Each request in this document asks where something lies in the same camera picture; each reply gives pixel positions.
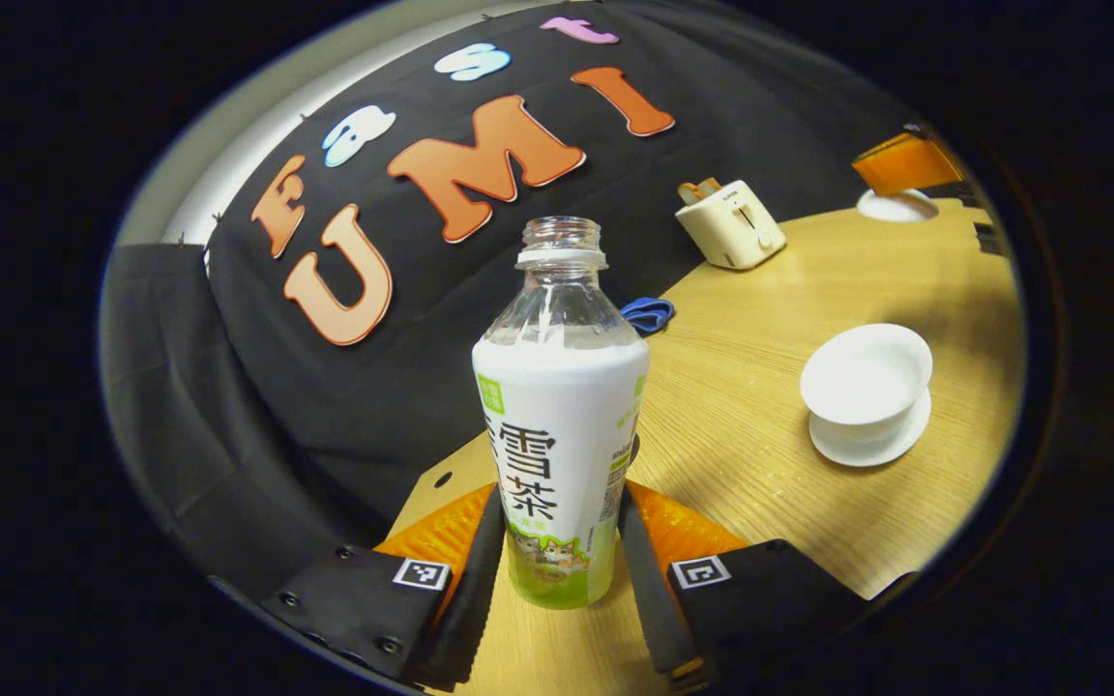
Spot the white teacup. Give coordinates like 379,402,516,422
800,323,934,446

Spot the cream toaster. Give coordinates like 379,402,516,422
675,179,788,271

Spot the black backdrop cloth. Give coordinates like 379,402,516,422
98,0,935,620

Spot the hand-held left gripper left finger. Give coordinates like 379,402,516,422
262,481,507,692

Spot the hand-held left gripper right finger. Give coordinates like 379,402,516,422
618,478,872,689

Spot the white teacup lid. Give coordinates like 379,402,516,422
855,188,941,224

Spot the blue cloth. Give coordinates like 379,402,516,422
620,297,676,337

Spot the white saucer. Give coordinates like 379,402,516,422
808,387,933,469

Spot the clear water bottle white label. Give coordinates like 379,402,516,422
472,216,652,611

